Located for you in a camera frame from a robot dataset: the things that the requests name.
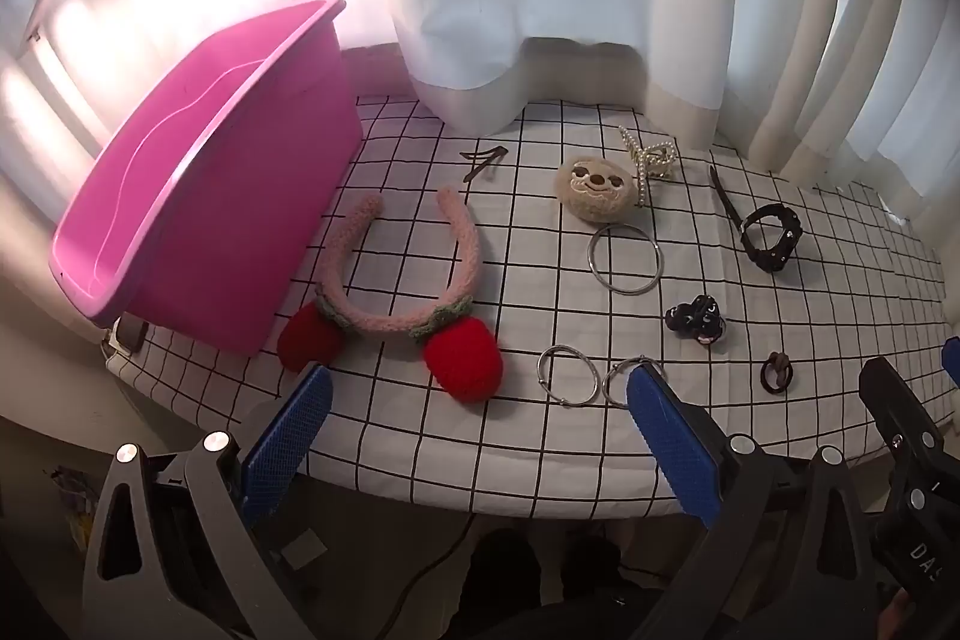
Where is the person's right hand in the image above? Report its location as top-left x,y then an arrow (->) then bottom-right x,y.
879,599 -> 912,640

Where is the black cable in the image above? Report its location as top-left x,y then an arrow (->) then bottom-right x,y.
382,512 -> 481,618

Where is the pink strawberry knit headband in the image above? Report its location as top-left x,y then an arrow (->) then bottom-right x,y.
276,186 -> 505,402

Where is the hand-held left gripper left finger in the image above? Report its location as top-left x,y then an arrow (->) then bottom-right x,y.
81,362 -> 335,640

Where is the black charm hair tie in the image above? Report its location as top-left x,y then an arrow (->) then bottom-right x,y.
665,293 -> 725,345

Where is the beige pleated curtain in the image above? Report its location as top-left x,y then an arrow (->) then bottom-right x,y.
645,0 -> 960,214

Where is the beige sloth plush hair clip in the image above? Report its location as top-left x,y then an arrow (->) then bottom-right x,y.
553,156 -> 635,225

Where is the brown hair tie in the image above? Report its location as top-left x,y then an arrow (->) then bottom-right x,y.
760,351 -> 794,395

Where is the pearl claw hair clip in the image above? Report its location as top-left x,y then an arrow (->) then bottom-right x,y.
619,124 -> 680,208

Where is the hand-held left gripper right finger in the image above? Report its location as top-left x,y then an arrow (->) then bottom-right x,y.
626,362 -> 893,640

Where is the black wrist watch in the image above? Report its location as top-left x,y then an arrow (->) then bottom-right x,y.
709,164 -> 805,274

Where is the white checkered tablecloth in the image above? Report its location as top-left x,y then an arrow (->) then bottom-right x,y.
105,92 -> 960,521

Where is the small silver ring bangle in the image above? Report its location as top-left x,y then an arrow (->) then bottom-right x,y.
602,356 -> 668,408
537,345 -> 601,408

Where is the large silver bangle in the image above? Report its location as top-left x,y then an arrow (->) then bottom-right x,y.
587,222 -> 665,295

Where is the colourful packet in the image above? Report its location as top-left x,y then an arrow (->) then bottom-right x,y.
43,466 -> 100,552

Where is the pink plastic tub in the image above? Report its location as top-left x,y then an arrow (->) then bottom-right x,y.
47,0 -> 361,357

